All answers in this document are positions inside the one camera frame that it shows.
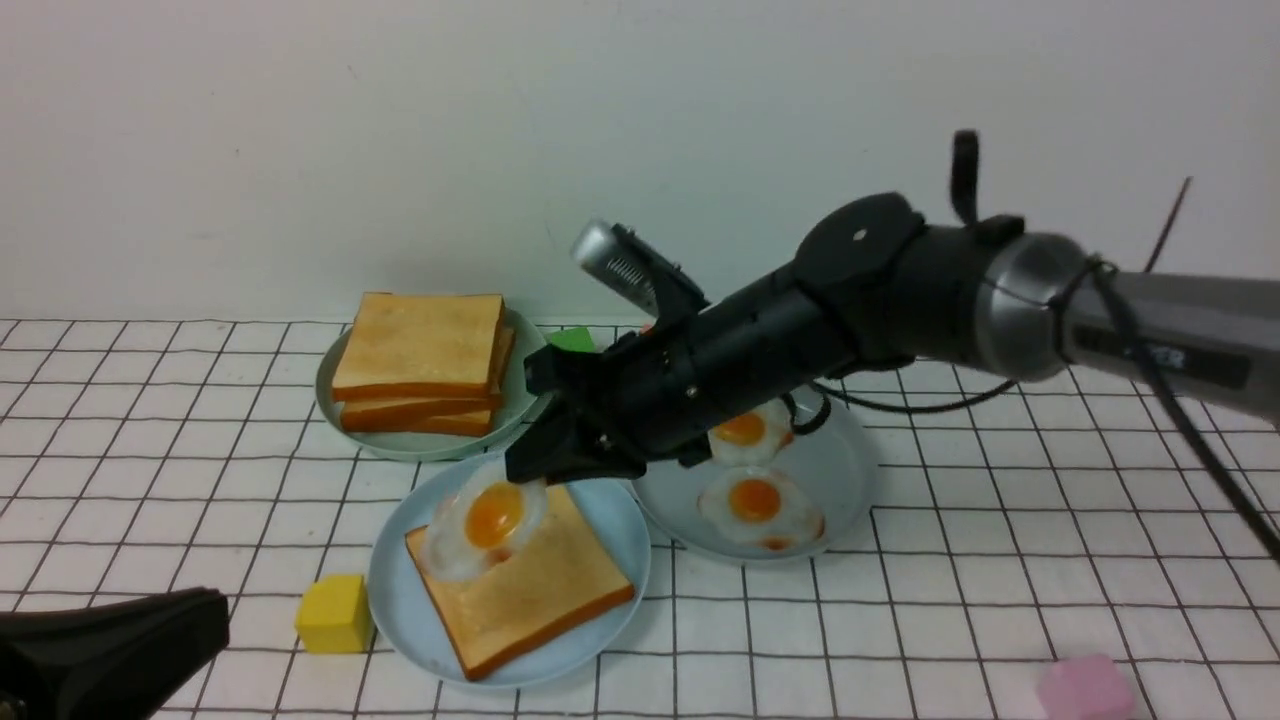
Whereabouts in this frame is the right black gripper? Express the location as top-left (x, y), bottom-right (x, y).
top-left (506, 266), bottom-right (858, 486)

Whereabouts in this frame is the fried egg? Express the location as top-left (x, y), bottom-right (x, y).
top-left (707, 398), bottom-right (794, 468)
top-left (696, 466), bottom-right (826, 553)
top-left (419, 477), bottom-right (550, 582)

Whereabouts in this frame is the toast slice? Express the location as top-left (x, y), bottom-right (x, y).
top-left (339, 327), bottom-right (515, 433)
top-left (332, 292), bottom-right (506, 402)
top-left (401, 409), bottom-right (495, 437)
top-left (404, 484), bottom-right (637, 682)

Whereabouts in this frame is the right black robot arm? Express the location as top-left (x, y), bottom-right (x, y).
top-left (506, 193), bottom-right (1279, 483)

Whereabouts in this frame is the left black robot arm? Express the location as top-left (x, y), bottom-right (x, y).
top-left (1, 588), bottom-right (230, 719)

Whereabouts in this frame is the green plate with toast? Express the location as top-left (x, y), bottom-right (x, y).
top-left (314, 307), bottom-right (547, 462)

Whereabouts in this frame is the green foam cube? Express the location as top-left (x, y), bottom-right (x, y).
top-left (547, 325), bottom-right (596, 354)

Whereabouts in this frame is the light blue empty plate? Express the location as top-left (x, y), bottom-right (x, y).
top-left (369, 448), bottom-right (652, 691)

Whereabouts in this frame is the grey-green egg plate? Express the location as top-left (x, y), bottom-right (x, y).
top-left (632, 405), bottom-right (883, 565)

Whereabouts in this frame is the yellow foam cube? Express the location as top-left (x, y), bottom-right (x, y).
top-left (294, 574), bottom-right (374, 655)

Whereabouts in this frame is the white grid tablecloth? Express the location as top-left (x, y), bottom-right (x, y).
top-left (1, 319), bottom-right (1279, 719)

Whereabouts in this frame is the pink foam cube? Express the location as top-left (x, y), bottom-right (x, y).
top-left (1036, 653), bottom-right (1137, 719)

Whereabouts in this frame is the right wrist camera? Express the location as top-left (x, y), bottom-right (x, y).
top-left (570, 220), bottom-right (709, 322)

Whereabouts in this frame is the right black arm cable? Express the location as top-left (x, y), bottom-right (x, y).
top-left (810, 129), bottom-right (1280, 566)

